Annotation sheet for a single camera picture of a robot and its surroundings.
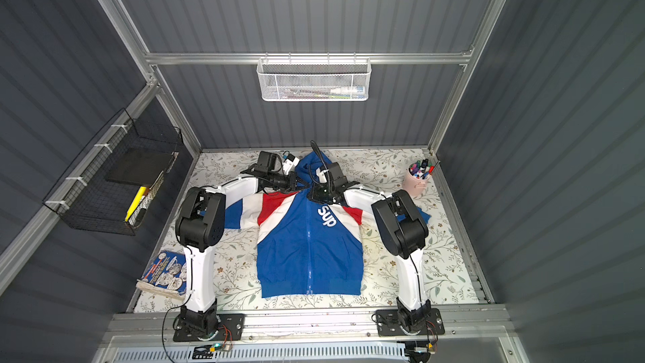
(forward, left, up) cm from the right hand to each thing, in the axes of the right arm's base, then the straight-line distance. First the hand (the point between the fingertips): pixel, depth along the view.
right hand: (309, 193), depth 96 cm
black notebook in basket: (-4, +52, +21) cm, 56 cm away
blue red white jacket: (-19, +1, -6) cm, 20 cm away
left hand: (+1, -2, +3) cm, 3 cm away
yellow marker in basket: (-17, +48, +20) cm, 54 cm away
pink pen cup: (+6, -42, +3) cm, 42 cm away
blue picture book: (-28, +46, -4) cm, 54 cm away
